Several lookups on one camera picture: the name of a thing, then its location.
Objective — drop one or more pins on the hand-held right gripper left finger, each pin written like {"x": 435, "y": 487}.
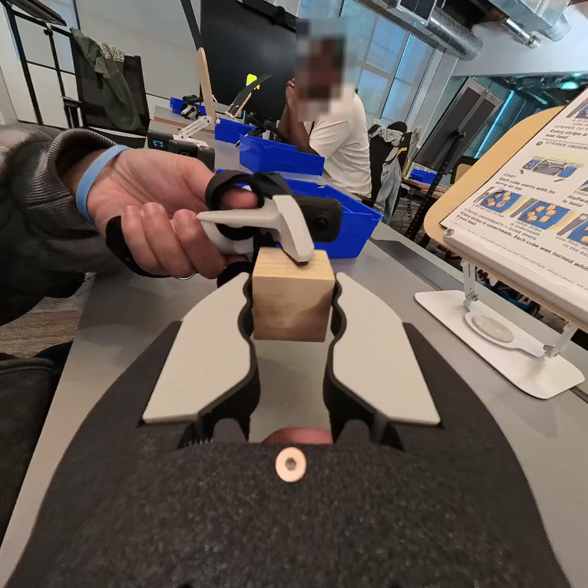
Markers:
{"x": 206, "y": 358}

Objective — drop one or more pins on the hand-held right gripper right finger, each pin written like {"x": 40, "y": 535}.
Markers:
{"x": 381, "y": 363}

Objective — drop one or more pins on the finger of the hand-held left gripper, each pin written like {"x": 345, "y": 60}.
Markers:
{"x": 294, "y": 225}

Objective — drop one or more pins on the wooden cube with blue stripe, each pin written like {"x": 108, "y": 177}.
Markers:
{"x": 294, "y": 298}

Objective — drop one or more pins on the person's left forearm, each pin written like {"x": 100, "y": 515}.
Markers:
{"x": 36, "y": 220}

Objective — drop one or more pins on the person's right hand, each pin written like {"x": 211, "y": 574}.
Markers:
{"x": 298, "y": 436}

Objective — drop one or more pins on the person's left hand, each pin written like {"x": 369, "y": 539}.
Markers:
{"x": 151, "y": 183}

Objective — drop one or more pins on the grey denim jacket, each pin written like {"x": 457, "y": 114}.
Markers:
{"x": 390, "y": 170}

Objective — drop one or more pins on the grey table with wooden edge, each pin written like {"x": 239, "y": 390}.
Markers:
{"x": 225, "y": 149}

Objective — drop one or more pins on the wood and white document stand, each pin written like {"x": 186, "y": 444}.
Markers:
{"x": 528, "y": 367}

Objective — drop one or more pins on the black digital timer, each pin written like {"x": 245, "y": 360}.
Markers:
{"x": 158, "y": 140}

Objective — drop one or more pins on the black computer monitor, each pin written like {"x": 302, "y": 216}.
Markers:
{"x": 459, "y": 128}

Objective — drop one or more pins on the large black screen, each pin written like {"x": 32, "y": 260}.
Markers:
{"x": 248, "y": 55}

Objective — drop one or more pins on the wooden pole with black end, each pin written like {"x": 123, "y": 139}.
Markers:
{"x": 205, "y": 82}

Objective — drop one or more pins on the person's legs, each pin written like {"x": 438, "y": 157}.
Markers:
{"x": 23, "y": 413}

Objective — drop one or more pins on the printed instruction sheet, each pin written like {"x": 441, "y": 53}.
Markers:
{"x": 528, "y": 220}

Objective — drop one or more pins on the black office chair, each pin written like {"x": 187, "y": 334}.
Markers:
{"x": 138, "y": 92}

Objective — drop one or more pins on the blue wristband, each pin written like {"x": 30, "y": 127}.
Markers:
{"x": 92, "y": 179}

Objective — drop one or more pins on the green jacket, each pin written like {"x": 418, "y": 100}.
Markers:
{"x": 115, "y": 92}

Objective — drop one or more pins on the silver ceiling duct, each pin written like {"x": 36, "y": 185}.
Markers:
{"x": 450, "y": 39}

